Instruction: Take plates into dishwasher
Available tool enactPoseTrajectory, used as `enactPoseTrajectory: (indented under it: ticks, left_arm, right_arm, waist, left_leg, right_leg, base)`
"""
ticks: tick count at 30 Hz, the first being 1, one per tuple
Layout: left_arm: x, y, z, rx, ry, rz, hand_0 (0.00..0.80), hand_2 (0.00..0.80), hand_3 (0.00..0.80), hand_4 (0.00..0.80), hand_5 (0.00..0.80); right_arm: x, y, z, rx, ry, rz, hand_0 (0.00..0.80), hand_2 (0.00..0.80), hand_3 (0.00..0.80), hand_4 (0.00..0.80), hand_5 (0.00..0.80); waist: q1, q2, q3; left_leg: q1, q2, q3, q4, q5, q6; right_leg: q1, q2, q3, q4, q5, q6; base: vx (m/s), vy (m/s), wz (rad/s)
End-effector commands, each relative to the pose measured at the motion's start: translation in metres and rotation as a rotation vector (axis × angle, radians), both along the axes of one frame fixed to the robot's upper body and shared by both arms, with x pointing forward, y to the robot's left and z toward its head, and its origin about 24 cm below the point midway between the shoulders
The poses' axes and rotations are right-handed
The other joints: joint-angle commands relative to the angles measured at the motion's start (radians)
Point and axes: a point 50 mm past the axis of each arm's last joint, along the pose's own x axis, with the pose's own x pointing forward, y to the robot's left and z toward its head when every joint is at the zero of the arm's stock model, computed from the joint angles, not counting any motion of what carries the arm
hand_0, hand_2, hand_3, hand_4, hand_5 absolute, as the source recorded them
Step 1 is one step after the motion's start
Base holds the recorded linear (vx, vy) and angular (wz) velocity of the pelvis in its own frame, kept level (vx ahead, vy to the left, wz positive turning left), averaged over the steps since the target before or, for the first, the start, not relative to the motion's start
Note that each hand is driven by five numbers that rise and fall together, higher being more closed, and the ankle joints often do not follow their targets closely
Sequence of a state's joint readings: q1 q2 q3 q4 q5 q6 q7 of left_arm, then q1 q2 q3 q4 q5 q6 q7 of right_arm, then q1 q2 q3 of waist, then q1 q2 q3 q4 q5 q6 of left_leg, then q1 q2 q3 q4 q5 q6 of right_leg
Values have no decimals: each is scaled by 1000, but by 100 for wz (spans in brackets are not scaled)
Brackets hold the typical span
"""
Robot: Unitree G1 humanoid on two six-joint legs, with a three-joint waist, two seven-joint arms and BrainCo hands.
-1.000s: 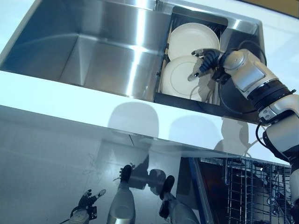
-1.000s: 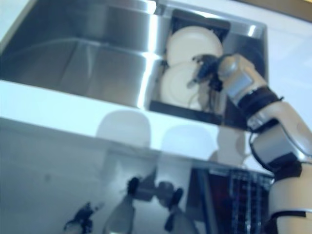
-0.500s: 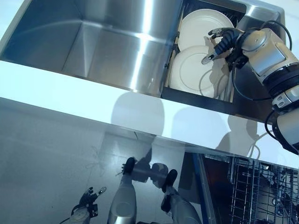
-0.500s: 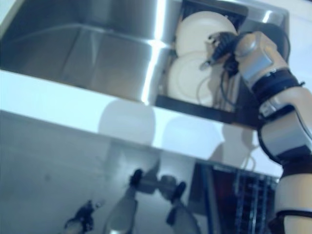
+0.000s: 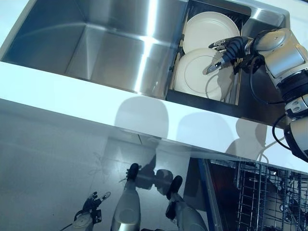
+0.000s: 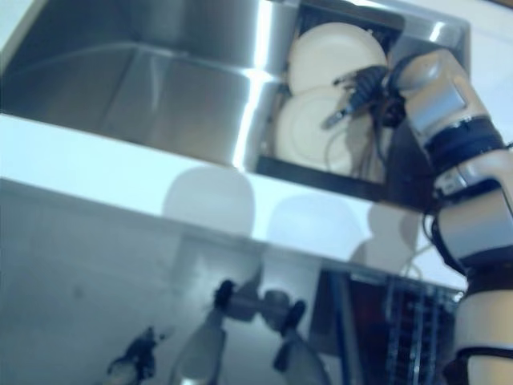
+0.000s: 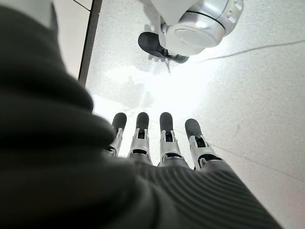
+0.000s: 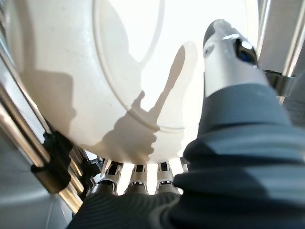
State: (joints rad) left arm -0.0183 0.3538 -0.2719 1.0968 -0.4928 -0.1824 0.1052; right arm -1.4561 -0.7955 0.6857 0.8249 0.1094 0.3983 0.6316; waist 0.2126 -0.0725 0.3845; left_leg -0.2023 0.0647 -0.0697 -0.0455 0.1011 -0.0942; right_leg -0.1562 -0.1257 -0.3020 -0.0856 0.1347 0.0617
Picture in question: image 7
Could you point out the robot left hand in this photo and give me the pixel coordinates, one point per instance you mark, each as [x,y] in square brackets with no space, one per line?
[59,167]

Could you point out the narrow white cabinet door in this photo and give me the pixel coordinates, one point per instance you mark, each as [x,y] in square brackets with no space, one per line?
[71,35]

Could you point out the silver robot left leg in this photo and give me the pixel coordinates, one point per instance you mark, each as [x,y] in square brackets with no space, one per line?
[202,23]

